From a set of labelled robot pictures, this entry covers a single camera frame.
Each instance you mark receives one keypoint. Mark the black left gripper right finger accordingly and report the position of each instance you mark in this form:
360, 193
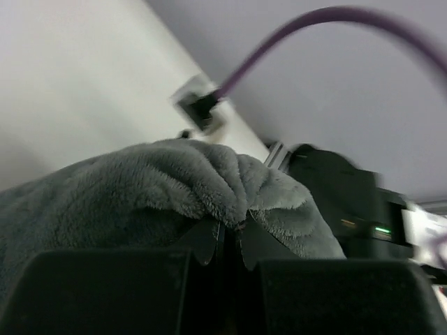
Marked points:
278, 293

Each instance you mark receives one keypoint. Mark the grey plush cream-frilled pillowcase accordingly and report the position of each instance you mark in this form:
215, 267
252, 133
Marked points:
149, 195

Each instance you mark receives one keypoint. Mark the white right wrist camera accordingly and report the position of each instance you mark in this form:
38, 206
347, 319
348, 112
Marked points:
202, 104

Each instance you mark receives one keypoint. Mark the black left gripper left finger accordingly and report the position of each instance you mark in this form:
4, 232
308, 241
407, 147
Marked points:
125, 291

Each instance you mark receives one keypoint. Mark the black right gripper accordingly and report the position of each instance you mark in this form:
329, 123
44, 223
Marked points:
366, 219

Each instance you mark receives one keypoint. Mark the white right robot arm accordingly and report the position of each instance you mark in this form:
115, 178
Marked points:
426, 232

